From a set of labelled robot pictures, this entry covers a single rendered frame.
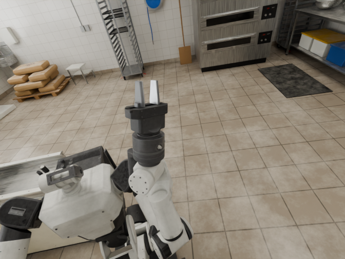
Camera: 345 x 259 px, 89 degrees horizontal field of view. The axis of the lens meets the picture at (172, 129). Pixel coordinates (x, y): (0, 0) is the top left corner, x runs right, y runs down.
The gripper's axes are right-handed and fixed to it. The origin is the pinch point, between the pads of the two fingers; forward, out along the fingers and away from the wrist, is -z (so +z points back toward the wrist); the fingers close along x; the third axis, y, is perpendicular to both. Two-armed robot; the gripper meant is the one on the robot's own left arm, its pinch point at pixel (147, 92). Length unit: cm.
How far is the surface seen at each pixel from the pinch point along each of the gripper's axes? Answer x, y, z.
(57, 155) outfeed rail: 3, 103, 55
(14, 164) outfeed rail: 26, 124, 62
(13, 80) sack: -19, 526, 26
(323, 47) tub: -402, 9, -46
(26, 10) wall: -75, 530, -126
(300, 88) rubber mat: -337, 18, 22
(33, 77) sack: -52, 485, 19
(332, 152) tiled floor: -223, -43, 80
